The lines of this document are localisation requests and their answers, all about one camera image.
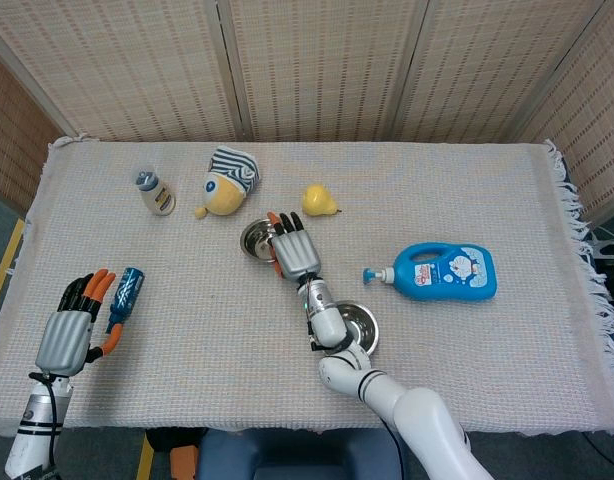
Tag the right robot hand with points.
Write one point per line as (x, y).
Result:
(294, 252)

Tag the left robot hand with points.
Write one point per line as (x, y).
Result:
(64, 340)

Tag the stainless steel bowl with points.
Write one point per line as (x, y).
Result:
(252, 240)
(364, 325)

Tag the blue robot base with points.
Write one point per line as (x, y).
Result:
(287, 455)

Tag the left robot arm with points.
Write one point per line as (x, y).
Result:
(32, 435)

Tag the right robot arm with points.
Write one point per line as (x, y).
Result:
(422, 420)

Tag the yellow pear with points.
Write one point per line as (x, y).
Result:
(314, 200)

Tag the yellow plush with striped hat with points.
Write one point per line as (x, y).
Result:
(224, 192)

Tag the beige woven tablecloth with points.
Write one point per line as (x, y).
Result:
(212, 350)

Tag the cream bottle with blue cap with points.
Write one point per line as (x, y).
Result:
(159, 200)

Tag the blue pump detergent bottle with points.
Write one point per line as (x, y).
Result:
(447, 275)

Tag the orange block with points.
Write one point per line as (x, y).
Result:
(183, 460)

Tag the bamboo folding screen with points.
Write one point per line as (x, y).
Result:
(337, 65)

